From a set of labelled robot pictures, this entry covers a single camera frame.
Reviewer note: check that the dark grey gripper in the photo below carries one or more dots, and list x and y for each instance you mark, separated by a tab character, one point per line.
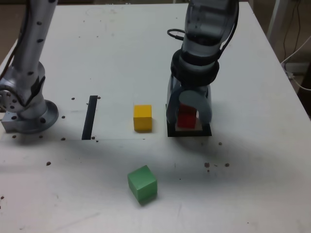
194	87

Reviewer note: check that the black tape strip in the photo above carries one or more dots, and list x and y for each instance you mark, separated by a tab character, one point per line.
88	121

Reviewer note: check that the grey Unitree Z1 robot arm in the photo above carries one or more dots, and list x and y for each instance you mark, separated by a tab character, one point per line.
26	60

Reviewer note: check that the white metal frame post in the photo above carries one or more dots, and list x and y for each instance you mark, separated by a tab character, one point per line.
274	19

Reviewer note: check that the black tape square outline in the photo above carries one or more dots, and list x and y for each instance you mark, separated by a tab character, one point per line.
189	134

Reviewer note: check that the red cube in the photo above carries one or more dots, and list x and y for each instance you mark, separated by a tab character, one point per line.
185	120

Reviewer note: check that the green cube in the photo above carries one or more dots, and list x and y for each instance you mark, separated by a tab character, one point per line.
142	185

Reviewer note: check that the yellow cube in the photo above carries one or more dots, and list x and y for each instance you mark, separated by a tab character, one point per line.
143	119

